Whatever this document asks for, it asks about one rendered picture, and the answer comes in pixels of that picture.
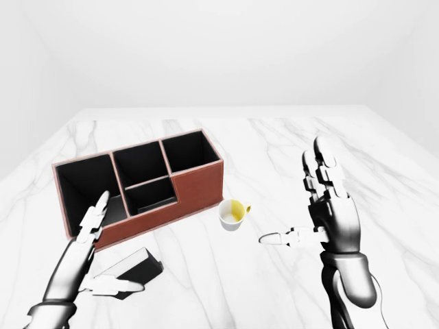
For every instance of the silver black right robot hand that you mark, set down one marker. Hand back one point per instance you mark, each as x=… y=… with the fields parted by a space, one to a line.
x=339 y=222

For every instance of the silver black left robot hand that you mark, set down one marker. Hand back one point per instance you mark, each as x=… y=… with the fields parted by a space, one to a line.
x=68 y=270

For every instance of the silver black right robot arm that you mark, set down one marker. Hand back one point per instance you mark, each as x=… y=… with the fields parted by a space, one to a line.
x=350 y=288

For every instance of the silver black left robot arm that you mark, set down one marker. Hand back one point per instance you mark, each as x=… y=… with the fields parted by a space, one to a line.
x=48 y=313

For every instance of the black book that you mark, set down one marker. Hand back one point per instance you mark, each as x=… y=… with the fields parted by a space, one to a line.
x=135 y=270

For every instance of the red-brown desk caddy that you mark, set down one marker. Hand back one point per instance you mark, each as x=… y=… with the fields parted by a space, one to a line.
x=144 y=181

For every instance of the white and yellow mug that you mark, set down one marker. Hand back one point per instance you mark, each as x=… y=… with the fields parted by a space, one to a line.
x=233 y=214

